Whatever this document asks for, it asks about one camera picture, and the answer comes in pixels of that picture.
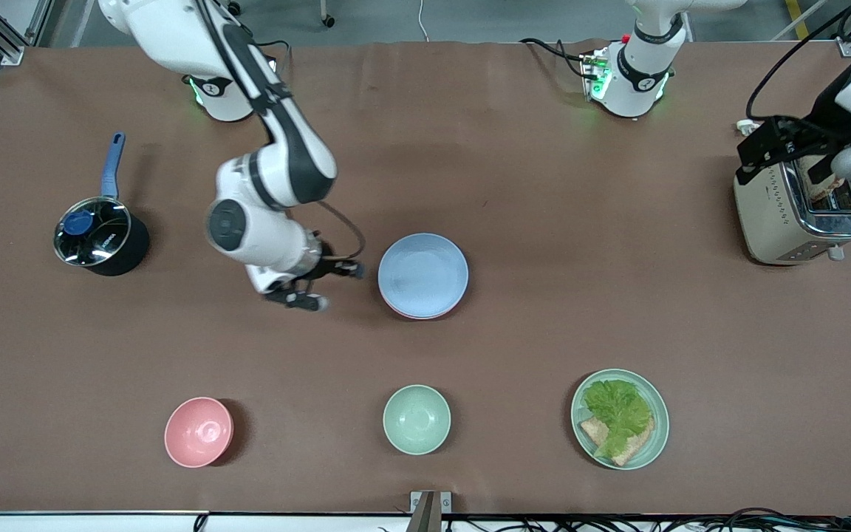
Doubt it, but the black right camera cable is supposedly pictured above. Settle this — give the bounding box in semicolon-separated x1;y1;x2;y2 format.
318;199;366;261

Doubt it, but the small pink bowl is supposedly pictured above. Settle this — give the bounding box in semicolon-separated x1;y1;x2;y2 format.
164;397;234;468

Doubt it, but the large blue bowl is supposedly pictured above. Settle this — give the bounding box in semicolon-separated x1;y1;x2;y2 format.
377;233;469;318

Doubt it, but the toast slice in toaster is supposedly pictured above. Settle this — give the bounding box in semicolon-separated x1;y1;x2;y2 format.
799;155;846;202

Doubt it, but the small green bowl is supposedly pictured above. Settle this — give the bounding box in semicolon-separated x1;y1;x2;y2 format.
383;384;451;455

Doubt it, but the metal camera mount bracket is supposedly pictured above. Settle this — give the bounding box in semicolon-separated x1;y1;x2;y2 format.
409;491;452;532

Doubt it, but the glass lid blue knob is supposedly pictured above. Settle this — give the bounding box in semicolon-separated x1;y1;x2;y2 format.
54;197;132;267

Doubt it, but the black cable bundle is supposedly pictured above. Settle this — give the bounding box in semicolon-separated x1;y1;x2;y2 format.
440;506;851;532

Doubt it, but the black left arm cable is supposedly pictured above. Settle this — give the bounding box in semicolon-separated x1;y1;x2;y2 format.
747;0;851;123

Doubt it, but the green lettuce leaf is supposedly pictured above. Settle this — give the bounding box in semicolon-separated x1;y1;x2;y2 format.
582;379;653;459

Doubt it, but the beige chrome toaster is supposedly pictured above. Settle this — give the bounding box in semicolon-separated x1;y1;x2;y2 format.
734;151;851;265

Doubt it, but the brown bread slice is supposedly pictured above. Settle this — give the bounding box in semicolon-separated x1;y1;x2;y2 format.
579;415;655;467

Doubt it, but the black saucepan blue handle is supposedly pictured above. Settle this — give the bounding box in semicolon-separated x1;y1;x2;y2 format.
54;132;151;277

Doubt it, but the brown table cover sheet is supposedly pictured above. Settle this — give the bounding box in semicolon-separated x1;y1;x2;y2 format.
0;41;851;516

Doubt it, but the green plate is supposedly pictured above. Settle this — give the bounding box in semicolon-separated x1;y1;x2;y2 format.
570;369;670;471

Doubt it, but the large pink bowl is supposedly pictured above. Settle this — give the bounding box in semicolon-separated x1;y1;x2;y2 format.
383;296;465;321

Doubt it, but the black base power cable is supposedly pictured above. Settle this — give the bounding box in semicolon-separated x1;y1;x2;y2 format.
520;37;590;78
256;37;291;75

